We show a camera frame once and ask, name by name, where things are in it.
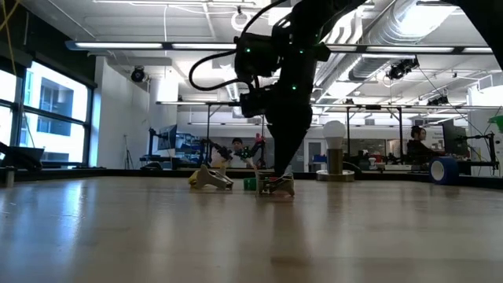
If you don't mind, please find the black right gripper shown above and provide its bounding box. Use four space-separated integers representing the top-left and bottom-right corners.
266 76 318 177

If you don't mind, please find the grey stapler remover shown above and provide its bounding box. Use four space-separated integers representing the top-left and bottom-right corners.
255 171 296 198

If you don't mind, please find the yellow mini stapler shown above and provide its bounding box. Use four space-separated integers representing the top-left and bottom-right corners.
188 164 235 192

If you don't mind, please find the blue tape roll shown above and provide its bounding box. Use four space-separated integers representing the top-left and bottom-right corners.
428 156 460 186

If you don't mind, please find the white bulb table lamp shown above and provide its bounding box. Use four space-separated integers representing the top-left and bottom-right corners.
316 119 356 182

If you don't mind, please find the person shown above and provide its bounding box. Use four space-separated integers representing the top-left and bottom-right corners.
211 137 256 169
406 125 443 164

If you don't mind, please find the black computer monitor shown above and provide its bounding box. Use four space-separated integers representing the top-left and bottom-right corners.
148 124 178 158
442 118 469 157

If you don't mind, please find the small black ceiling fixture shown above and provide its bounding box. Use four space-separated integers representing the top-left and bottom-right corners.
426 94 451 107

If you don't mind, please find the thin tripod stand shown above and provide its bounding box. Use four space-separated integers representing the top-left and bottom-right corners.
123 134 135 170

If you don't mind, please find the long ceiling light bar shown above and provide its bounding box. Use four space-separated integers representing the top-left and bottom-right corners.
65 39 494 56

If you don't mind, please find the small green object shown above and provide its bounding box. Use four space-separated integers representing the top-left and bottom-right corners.
488 114 503 134

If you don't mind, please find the large window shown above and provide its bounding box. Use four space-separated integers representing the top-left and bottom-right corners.
0 58 95 168

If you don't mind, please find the dark angled panel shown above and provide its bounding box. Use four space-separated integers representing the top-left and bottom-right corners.
0 141 46 172

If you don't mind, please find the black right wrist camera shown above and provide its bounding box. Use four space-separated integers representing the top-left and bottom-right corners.
238 90 273 119

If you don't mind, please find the workstation black frame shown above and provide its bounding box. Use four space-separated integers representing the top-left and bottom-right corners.
155 101 268 171
312 104 404 166

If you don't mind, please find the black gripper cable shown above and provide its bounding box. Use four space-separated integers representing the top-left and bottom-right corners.
188 50 256 92

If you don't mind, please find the white cable coil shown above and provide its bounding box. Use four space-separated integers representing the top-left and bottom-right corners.
230 9 253 32

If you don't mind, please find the black ceiling camera rig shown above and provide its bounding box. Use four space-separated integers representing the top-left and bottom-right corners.
384 57 420 82

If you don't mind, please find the silver ventilation duct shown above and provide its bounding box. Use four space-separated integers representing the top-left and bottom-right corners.
345 0 461 82

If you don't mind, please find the black aluminium table frame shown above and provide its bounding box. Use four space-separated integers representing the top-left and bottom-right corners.
0 167 503 190

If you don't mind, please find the grey metal post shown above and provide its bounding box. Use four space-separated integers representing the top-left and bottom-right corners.
4 165 16 189

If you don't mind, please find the yellow cord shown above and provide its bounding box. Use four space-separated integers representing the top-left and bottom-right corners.
0 0 20 75

